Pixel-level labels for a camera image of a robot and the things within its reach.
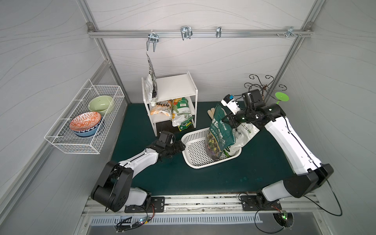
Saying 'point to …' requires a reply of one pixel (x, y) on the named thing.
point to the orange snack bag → (165, 107)
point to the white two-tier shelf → (169, 88)
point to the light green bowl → (100, 104)
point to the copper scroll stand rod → (264, 88)
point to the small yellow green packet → (185, 125)
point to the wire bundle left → (122, 227)
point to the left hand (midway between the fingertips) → (182, 148)
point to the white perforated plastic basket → (194, 152)
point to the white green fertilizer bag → (242, 134)
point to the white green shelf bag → (181, 111)
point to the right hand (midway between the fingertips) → (224, 118)
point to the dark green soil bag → (220, 135)
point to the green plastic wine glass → (281, 96)
